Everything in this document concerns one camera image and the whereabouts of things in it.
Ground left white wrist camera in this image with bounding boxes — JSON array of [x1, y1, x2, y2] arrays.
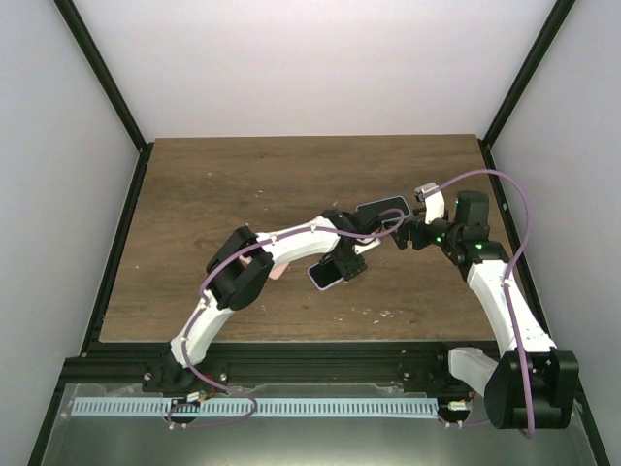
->
[[353, 239, 381, 255]]

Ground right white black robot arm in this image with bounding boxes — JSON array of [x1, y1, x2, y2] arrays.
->
[[397, 183, 579, 434]]

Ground left black frame post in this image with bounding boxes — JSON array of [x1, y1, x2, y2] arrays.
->
[[51, 0, 148, 152]]

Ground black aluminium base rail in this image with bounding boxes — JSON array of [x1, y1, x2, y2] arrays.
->
[[57, 341, 466, 395]]

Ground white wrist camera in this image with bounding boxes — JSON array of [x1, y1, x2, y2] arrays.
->
[[414, 183, 445, 225], [353, 239, 381, 255]]

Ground phone from purple case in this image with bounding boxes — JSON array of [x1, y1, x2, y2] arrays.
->
[[307, 260, 344, 291]]

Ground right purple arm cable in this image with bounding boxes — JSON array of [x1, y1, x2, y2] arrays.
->
[[434, 169, 538, 439]]

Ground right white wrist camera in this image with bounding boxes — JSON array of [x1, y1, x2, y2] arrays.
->
[[414, 183, 445, 225]]

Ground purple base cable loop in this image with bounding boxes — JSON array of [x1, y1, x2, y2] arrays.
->
[[164, 358, 258, 431]]

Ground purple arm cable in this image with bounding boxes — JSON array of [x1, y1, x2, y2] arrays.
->
[[181, 208, 409, 350], [434, 169, 538, 439]]

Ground black frame post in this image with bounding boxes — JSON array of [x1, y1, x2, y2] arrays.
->
[[482, 0, 575, 147], [51, 0, 148, 152]]

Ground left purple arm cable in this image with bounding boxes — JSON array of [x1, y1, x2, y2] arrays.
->
[[181, 208, 409, 350]]

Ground right black frame post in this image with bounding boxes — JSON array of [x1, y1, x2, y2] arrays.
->
[[482, 0, 575, 147]]

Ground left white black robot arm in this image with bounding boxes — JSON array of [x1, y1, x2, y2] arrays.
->
[[161, 210, 381, 392]]

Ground pink phone case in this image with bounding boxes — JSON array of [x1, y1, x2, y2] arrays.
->
[[239, 255, 289, 281]]

